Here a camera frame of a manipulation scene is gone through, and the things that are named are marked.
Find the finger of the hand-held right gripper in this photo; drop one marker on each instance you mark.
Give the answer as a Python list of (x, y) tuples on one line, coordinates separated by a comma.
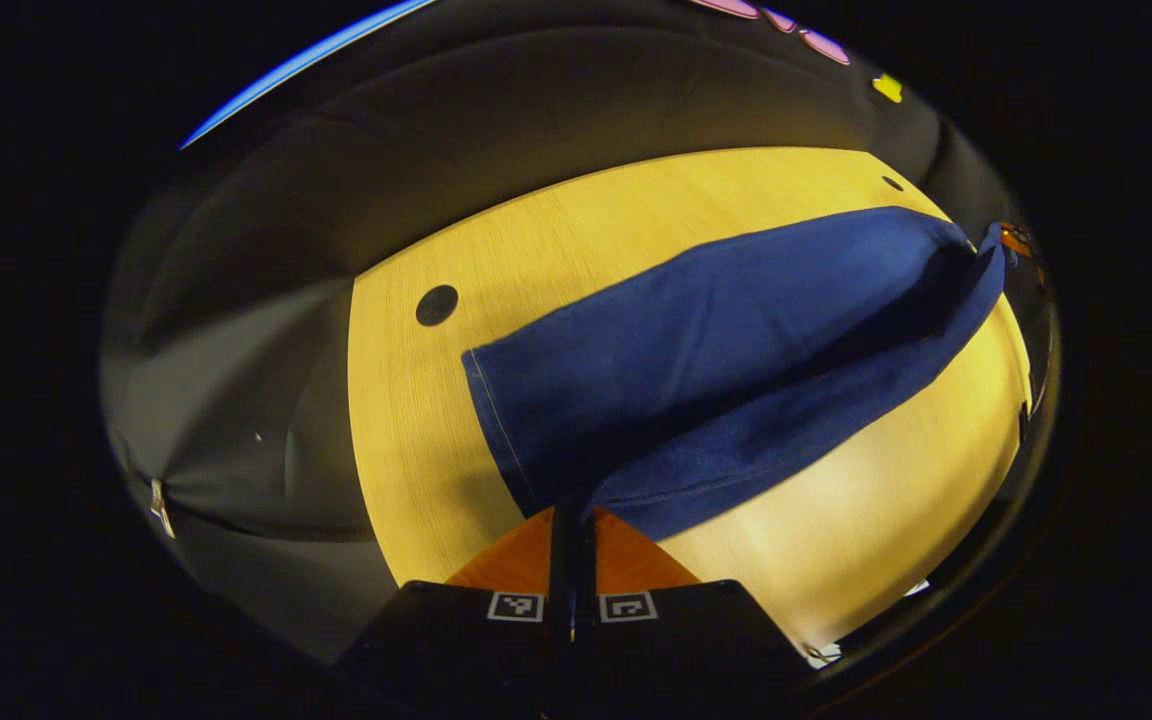
[(1016, 241)]

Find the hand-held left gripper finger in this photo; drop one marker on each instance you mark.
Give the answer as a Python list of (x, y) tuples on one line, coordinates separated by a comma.
[(584, 560), (561, 560)]

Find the blue denim jeans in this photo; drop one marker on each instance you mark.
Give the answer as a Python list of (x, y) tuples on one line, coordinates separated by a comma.
[(696, 350)]

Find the white backdrop clip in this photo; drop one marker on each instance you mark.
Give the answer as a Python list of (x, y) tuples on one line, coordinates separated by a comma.
[(162, 508)]

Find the black table edge bracket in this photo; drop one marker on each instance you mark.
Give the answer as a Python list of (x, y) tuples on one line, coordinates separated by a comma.
[(1024, 423)]

